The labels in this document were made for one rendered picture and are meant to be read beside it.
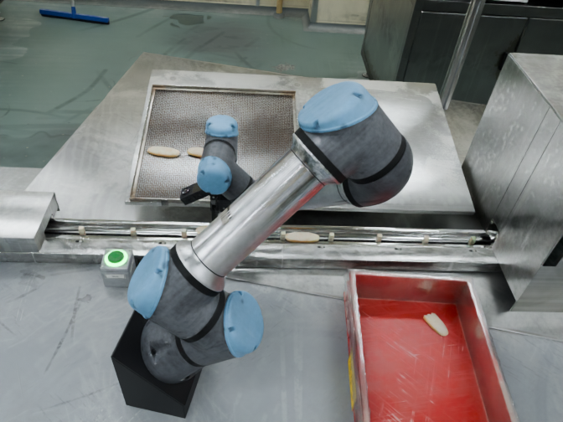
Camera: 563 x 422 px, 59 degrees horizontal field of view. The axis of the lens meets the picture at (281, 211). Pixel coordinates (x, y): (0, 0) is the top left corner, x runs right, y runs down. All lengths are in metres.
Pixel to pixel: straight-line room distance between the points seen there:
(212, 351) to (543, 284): 0.86
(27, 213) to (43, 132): 2.00
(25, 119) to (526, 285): 3.07
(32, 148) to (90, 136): 1.48
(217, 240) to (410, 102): 1.21
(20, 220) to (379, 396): 1.01
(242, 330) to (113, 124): 1.19
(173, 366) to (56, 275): 0.53
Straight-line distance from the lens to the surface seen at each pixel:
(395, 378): 1.25
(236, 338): 0.90
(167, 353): 1.02
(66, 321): 1.34
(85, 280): 1.41
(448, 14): 3.00
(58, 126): 3.49
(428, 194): 1.60
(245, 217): 0.81
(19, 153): 3.32
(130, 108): 2.02
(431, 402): 1.25
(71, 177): 1.72
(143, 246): 1.39
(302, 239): 1.41
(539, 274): 1.38
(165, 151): 1.59
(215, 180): 1.07
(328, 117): 0.76
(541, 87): 1.43
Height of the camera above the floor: 1.88
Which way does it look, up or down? 44 degrees down
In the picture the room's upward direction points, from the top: 6 degrees clockwise
